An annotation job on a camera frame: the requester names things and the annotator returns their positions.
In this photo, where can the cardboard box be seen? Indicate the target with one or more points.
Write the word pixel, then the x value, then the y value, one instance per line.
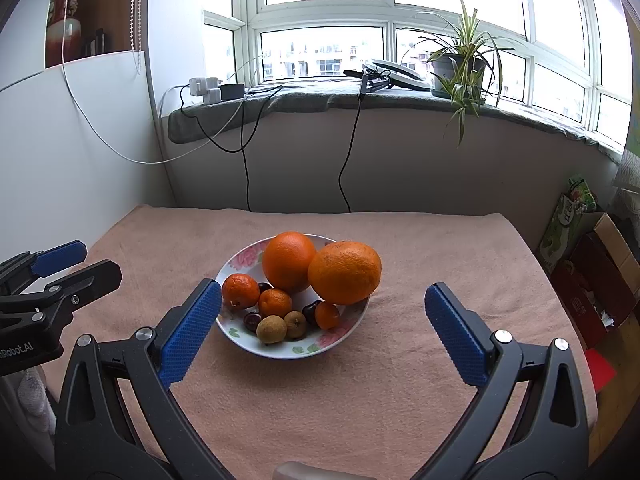
pixel 600 270

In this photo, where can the large bumpy orange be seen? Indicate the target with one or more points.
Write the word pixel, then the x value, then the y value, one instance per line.
pixel 345 272

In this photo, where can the red vase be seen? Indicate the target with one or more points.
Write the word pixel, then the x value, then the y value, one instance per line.
pixel 65 20

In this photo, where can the white lace cloth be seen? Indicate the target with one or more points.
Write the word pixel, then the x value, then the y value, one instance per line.
pixel 627 170

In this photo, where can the grey windowsill cloth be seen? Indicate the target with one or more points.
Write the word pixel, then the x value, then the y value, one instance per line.
pixel 310 105

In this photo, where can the peach towel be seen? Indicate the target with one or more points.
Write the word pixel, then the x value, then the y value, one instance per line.
pixel 350 410

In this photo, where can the white floral plate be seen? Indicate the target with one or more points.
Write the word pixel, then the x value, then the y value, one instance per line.
pixel 280 351

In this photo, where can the white and black device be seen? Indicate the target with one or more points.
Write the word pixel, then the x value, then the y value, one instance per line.
pixel 395 72

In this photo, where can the brown kiwi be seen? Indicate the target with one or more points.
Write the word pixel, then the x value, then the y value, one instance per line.
pixel 296 324
pixel 271 329

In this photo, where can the black power adapter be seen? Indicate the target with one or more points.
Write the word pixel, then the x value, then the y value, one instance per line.
pixel 232 91

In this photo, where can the white window frame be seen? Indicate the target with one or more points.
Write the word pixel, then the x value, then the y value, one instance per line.
pixel 387 12

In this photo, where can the white cabinet panel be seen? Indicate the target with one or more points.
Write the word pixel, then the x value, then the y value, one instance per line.
pixel 75 135

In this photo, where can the red packet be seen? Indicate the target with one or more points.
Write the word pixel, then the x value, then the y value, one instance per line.
pixel 597 370

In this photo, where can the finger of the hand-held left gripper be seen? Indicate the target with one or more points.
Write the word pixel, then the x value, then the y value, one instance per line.
pixel 57 254
pixel 85 280

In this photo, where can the tiny orange kumquat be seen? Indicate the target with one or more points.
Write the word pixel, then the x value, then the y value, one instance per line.
pixel 327 315

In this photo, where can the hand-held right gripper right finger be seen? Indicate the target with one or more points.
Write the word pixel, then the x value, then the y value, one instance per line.
pixel 457 340

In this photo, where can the small tangerine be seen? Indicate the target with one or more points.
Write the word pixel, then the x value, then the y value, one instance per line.
pixel 275 302
pixel 241 290

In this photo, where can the potted spider plant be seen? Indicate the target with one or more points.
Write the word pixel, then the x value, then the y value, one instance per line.
pixel 457 67

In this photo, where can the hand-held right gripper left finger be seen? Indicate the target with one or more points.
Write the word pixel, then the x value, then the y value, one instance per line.
pixel 192 332

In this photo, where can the white knitted cloth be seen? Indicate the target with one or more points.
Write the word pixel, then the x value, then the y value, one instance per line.
pixel 35 400

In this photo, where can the large smooth orange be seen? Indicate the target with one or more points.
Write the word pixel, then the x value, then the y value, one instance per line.
pixel 289 260

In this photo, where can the dark plum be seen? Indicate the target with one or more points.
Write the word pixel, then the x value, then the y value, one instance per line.
pixel 251 321
pixel 265 288
pixel 311 310

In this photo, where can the dark books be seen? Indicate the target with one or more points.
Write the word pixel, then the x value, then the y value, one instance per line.
pixel 95 42

